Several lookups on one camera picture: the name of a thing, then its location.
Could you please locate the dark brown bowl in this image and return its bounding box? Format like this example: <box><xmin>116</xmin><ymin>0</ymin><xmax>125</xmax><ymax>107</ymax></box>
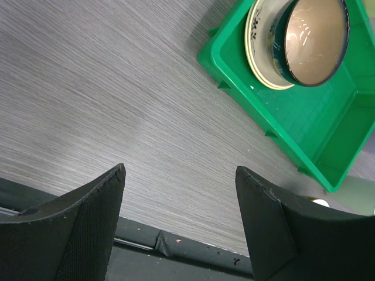
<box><xmin>272</xmin><ymin>0</ymin><xmax>350</xmax><ymax>87</ymax></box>

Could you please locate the green plastic bin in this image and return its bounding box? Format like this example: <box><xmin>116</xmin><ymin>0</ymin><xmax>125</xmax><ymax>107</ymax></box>
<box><xmin>197</xmin><ymin>1</ymin><xmax>374</xmax><ymax>192</ymax></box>

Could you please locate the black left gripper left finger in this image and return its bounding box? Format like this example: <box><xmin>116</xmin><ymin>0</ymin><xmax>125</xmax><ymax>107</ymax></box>
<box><xmin>1</xmin><ymin>163</ymin><xmax>126</xmax><ymax>280</ymax></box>

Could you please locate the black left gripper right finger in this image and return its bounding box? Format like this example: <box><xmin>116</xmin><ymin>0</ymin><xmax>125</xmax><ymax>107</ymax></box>
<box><xmin>236</xmin><ymin>166</ymin><xmax>374</xmax><ymax>280</ymax></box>

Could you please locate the cream plate with black mark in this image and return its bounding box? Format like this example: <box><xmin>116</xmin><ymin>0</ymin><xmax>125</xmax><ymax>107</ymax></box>
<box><xmin>244</xmin><ymin>0</ymin><xmax>294</xmax><ymax>90</ymax></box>

